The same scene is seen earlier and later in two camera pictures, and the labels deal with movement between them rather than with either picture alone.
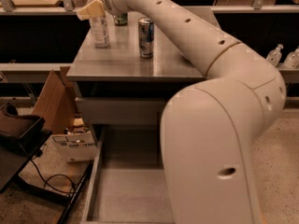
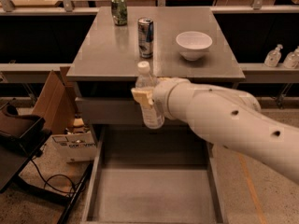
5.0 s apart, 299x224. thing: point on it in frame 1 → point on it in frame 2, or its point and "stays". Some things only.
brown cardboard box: (56, 104) stays
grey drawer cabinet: (124, 91) stays
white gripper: (109, 0) → (161, 97)
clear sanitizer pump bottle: (275, 55) stays
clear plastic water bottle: (99, 24) → (152, 118)
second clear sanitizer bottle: (291, 61) stays
